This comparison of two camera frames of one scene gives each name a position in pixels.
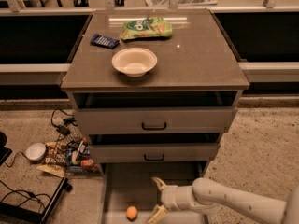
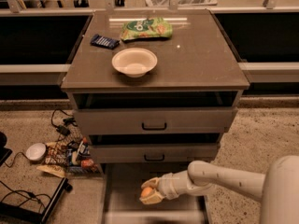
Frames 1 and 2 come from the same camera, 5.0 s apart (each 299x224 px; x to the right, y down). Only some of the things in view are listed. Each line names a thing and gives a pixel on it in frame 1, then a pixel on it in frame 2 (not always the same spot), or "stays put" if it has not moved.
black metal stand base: (10, 214) stays put
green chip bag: (146, 28) stays put
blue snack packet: (104, 41) stays put
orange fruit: (131, 212) → (146, 191)
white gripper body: (169, 197) → (165, 186)
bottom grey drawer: (127, 185) stays put
